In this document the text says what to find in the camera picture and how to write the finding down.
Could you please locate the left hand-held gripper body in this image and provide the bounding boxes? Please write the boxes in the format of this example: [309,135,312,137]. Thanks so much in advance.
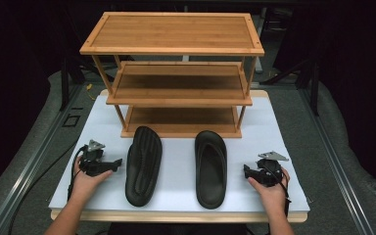
[77,139,109,177]

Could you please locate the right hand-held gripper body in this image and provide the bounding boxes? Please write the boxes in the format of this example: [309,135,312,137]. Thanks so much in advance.
[254,150,290,188]

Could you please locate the black slipper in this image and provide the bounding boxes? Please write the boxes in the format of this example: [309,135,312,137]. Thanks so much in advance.
[124,125,164,208]
[194,130,228,211]

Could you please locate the three-tier wooden shoe rack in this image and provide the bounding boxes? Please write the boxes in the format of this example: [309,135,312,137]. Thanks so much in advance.
[79,11,265,139]

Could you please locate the person's left hand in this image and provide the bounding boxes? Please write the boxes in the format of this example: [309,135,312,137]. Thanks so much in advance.
[70,156,114,204]

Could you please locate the person's right hand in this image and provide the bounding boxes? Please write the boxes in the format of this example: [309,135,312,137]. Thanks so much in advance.
[248,167,290,216]

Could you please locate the white table cover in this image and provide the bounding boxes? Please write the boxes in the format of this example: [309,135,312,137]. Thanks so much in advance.
[48,94,311,213]

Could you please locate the black metal stand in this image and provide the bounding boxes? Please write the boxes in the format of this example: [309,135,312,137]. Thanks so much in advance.
[60,58,71,112]

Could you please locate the left hand-held gripper cable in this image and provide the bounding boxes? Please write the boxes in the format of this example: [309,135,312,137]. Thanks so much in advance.
[67,145,88,202]

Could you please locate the hand-held gripper cable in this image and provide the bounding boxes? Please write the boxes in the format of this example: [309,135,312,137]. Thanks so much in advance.
[67,145,88,202]
[272,167,292,218]

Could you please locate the right hand-held gripper cable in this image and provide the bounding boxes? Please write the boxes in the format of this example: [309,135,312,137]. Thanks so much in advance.
[272,167,292,218]

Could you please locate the black floor cable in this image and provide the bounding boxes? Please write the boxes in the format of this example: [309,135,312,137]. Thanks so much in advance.
[8,140,78,235]

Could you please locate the aluminium floor rail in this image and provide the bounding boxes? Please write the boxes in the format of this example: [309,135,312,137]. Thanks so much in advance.
[0,85,83,235]
[298,87,376,235]

